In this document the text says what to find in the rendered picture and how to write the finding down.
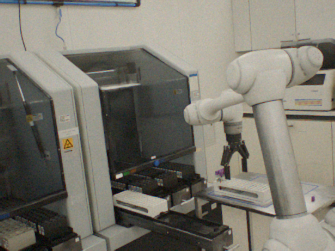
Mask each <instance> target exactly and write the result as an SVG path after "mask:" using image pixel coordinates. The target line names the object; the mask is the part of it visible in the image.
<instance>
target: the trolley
mask: <svg viewBox="0 0 335 251"><path fill-rule="evenodd" d="M232 178H235V179H240V180H248V181H252V182H257V183H263V184H266V185H268V184H269V183H268V180H267V175H264V174H260V173H254V172H242V173H239V174H238V175H236V176H232ZM301 185H302V188H303V195H304V199H305V202H306V207H307V212H309V213H310V214H312V215H316V214H317V213H318V212H320V211H322V210H323V209H325V208H326V207H328V206H329V205H330V204H331V203H334V202H335V186H330V185H323V184H320V183H313V182H307V181H301ZM312 196H315V201H312ZM193 197H194V204H195V210H196V217H199V218H202V209H201V202H200V200H207V201H210V202H213V203H217V204H223V205H226V206H230V207H234V208H235V209H242V210H246V221H247V236H248V250H249V251H254V239H253V230H252V216H251V212H252V213H258V214H260V215H264V216H268V217H271V218H275V217H276V215H275V210H274V207H273V202H272V201H271V202H269V203H267V204H266V205H261V204H256V203H254V202H251V201H245V200H240V199H238V198H233V197H228V196H224V195H218V194H215V193H214V185H212V186H210V187H209V188H205V189H203V190H201V191H199V192H196V193H194V194H193Z"/></svg>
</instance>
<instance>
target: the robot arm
mask: <svg viewBox="0 0 335 251"><path fill-rule="evenodd" d="M322 61H323V56H322V53H321V52H320V51H319V50H318V49H317V48H315V47H312V46H304V47H300V48H290V49H268V50H258V51H252V52H250V53H246V54H243V55H242V56H240V57H238V58H237V59H235V60H234V61H232V62H231V63H229V66H228V68H227V72H226V78H227V83H228V84H229V87H230V88H231V89H228V90H224V91H222V93H221V96H220V97H218V98H216V99H203V100H201V101H198V102H196V103H192V104H190V105H188V106H187V107H185V109H184V119H185V121H186V122H187V123H189V124H191V125H193V126H202V125H207V124H212V123H216V122H220V121H223V124H224V132H225V134H226V141H227V142H228V145H227V146H226V145H224V150H223V155H222V158H221V166H224V172H225V179H226V180H231V177H230V166H229V162H230V160H231V158H232V155H233V154H234V152H236V151H237V152H238V153H239V154H240V155H241V156H242V158H241V159H242V172H248V168H247V159H249V156H250V154H249V152H248V150H247V148H246V145H245V140H242V115H243V107H242V103H244V102H246V103H247V105H248V106H249V107H252V111H253V114H254V121H255V126H256V128H257V133H258V139H259V143H260V148H261V151H262V154H263V161H264V166H265V168H266V173H267V180H268V183H269V188H270V193H271V195H272V202H273V207H274V210H275V215H276V217H275V218H273V220H272V222H271V223H270V225H269V239H268V240H267V241H265V242H264V245H263V248H262V250H261V251H335V208H332V209H331V210H330V211H329V212H328V213H327V214H326V216H325V219H324V221H322V222H321V223H320V224H319V223H318V220H317V218H316V217H314V215H312V214H310V213H309V212H307V207H306V202H305V199H304V195H303V188H302V184H301V181H300V176H299V172H298V167H297V163H296V158H295V155H294V151H293V144H292V141H291V136H290V132H289V129H288V123H287V119H286V115H285V111H284V104H283V101H282V100H283V99H284V95H285V89H286V88H291V87H293V86H297V85H299V84H301V83H303V82H306V81H307V80H308V79H310V78H312V77H313V76H314V75H315V74H316V73H317V72H318V71H319V70H320V67H321V65H322Z"/></svg>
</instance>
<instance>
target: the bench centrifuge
mask: <svg viewBox="0 0 335 251"><path fill-rule="evenodd" d="M304 46H312V47H315V48H317V49H318V50H319V51H320V52H321V53H322V56H323V61H322V65H321V67H320V70H319V71H318V72H317V73H316V74H315V75H314V76H313V77H312V78H310V79H308V80H307V81H306V82H303V83H301V84H299V85H297V86H293V87H291V88H286V89H285V95H284V99H283V100H282V101H283V104H284V109H293V110H312V111H329V110H332V109H334V108H335V39H332V38H326V39H312V40H305V41H296V42H286V43H282V44H281V49H290V48H300V47H304Z"/></svg>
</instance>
